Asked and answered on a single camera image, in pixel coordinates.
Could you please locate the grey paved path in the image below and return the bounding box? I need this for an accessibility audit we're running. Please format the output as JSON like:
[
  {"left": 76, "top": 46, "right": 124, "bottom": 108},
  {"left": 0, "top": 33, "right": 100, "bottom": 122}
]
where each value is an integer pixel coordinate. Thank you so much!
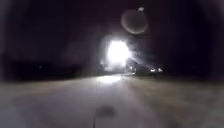
[{"left": 0, "top": 74, "right": 224, "bottom": 128}]

